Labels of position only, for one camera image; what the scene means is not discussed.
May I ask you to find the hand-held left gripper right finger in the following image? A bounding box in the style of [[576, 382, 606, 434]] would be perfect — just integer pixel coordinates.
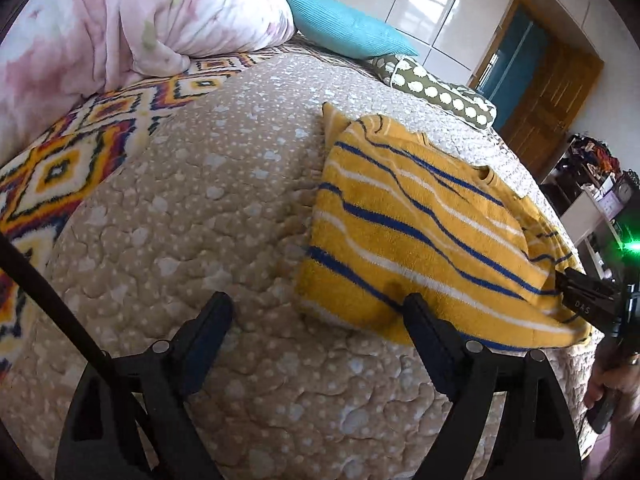
[[402, 293, 585, 480]]

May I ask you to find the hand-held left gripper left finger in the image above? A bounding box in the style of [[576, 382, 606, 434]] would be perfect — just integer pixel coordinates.
[[54, 291, 236, 480]]

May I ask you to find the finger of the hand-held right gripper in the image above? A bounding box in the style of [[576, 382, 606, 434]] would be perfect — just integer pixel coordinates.
[[554, 267, 620, 299], [559, 287, 621, 333]]

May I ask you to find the yellow blue-striped sweater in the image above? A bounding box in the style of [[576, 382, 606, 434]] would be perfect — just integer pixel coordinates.
[[295, 102, 597, 353]]

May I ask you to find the pile of colourful clothes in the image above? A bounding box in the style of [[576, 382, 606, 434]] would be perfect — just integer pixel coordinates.
[[559, 132, 624, 187]]

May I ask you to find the person's right hand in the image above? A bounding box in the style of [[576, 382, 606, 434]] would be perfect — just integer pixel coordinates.
[[584, 332, 640, 413]]

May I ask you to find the cluttered side shelf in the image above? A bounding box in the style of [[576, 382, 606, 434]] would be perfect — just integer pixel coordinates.
[[559, 189, 628, 262]]

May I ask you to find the black table clock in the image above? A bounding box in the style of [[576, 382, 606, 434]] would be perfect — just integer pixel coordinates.
[[613, 172, 640, 212]]

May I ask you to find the beige quilted bed cover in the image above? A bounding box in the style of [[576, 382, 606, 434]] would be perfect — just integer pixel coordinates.
[[0, 52, 601, 480]]

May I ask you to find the brown wooden door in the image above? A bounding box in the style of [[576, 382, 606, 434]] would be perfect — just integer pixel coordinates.
[[499, 42, 606, 182]]

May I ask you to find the colourful diamond-pattern blanket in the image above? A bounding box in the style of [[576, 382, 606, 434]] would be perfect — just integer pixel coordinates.
[[0, 50, 282, 386]]

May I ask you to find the olive white-dotted pillow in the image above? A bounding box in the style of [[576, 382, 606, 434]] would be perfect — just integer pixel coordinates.
[[372, 55, 499, 131]]

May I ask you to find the glossy white wardrobe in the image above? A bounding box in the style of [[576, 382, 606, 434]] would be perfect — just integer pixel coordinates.
[[270, 0, 527, 86]]

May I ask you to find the turquoise ribbed pillow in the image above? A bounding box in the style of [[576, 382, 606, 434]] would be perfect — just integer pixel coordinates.
[[285, 0, 420, 60]]

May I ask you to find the pink floral duvet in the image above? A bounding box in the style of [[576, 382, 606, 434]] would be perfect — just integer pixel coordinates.
[[0, 0, 297, 167]]

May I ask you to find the black cable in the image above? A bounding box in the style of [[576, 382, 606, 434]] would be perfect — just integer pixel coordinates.
[[0, 234, 122, 392]]

